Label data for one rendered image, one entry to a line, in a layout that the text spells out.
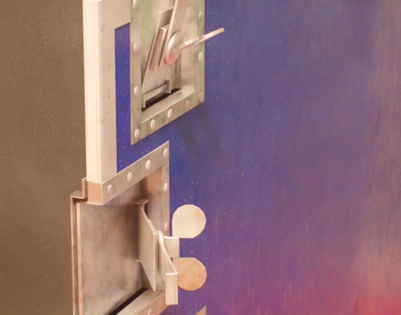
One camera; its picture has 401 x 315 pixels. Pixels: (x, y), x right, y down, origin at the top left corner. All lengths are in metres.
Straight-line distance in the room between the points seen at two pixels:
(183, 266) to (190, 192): 0.09
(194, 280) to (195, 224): 0.04
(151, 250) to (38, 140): 1.15
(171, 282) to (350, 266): 0.61
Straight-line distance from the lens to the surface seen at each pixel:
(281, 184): 1.36
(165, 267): 1.04
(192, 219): 1.07
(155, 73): 1.10
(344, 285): 1.59
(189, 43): 1.05
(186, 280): 1.09
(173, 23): 1.08
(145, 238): 1.08
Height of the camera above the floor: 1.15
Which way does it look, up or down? 17 degrees down
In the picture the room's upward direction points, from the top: straight up
